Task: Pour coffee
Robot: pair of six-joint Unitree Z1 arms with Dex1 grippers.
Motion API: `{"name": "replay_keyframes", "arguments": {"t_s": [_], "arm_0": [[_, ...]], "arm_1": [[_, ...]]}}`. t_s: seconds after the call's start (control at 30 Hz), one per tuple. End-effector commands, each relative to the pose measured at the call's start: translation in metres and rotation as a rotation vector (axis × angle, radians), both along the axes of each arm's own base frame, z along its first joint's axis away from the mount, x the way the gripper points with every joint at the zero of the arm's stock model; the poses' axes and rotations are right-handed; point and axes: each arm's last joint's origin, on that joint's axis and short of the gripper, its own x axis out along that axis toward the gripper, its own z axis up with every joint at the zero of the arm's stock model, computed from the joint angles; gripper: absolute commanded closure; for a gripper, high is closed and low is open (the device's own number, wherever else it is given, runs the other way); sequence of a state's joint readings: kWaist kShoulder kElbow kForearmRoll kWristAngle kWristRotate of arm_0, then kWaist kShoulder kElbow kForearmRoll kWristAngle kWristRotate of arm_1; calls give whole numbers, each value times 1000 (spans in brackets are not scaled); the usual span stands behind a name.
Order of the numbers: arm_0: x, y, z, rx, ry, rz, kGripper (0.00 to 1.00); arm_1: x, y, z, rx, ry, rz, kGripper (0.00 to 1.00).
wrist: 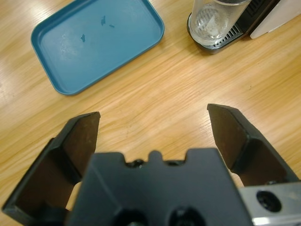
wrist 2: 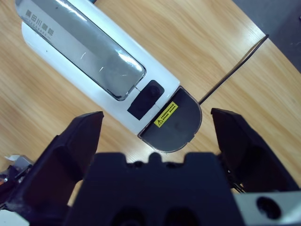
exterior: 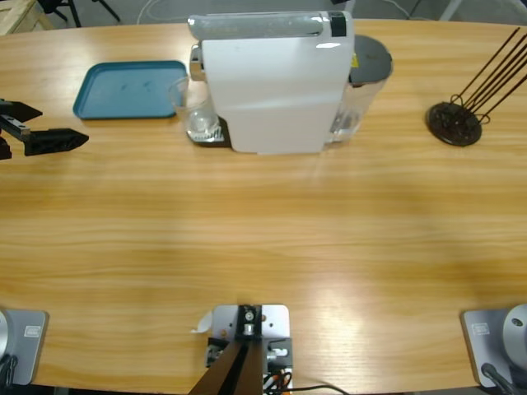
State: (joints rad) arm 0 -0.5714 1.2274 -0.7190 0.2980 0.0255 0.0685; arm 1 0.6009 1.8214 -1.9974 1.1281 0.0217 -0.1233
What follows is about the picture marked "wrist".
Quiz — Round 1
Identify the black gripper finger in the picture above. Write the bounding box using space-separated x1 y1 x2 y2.
1 112 101 226
206 103 301 188

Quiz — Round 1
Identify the clear glass cup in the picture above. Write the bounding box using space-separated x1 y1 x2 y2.
189 0 248 47

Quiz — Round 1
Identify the white capsule coffee machine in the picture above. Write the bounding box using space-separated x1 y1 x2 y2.
211 0 301 40

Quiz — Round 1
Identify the teal plastic tray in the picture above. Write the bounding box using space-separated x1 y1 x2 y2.
30 0 165 96

